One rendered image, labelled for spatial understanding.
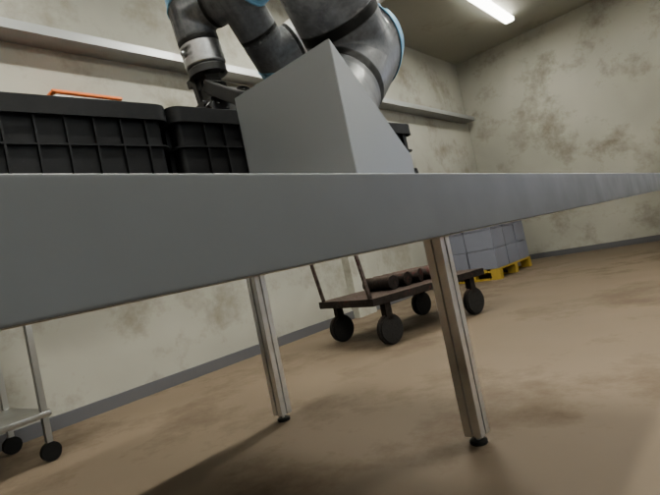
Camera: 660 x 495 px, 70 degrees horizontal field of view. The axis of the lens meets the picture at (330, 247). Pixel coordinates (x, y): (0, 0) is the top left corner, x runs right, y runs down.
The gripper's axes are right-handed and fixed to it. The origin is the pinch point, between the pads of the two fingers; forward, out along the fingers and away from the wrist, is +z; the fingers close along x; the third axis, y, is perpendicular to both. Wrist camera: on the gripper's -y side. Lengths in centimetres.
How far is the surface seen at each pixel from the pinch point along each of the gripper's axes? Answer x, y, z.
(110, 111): 24.7, -8.5, -9.3
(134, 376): -52, 257, 77
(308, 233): 39, -56, 13
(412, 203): 30, -55, 13
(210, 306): -124, 263, 53
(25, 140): 35.4, -7.4, -6.7
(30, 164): 35.6, -7.4, -3.8
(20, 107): 35.1, -8.5, -10.4
